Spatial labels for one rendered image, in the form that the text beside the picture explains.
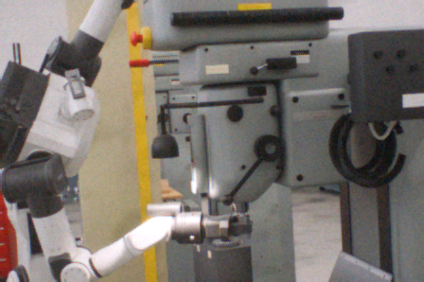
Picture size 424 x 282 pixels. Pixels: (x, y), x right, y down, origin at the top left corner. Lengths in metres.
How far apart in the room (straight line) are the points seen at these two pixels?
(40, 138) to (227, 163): 0.53
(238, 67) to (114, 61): 1.85
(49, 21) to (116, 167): 7.45
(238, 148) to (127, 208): 1.87
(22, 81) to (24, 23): 8.85
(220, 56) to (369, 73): 0.38
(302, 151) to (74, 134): 0.64
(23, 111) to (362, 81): 0.93
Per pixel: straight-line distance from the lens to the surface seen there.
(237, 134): 1.76
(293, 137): 1.78
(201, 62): 1.71
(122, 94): 3.52
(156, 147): 1.76
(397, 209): 1.88
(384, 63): 1.61
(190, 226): 1.86
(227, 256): 2.16
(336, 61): 1.84
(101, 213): 3.56
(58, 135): 1.93
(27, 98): 1.97
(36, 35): 10.82
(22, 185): 1.86
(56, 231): 1.90
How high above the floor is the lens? 1.61
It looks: 4 degrees down
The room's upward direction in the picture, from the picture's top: 4 degrees counter-clockwise
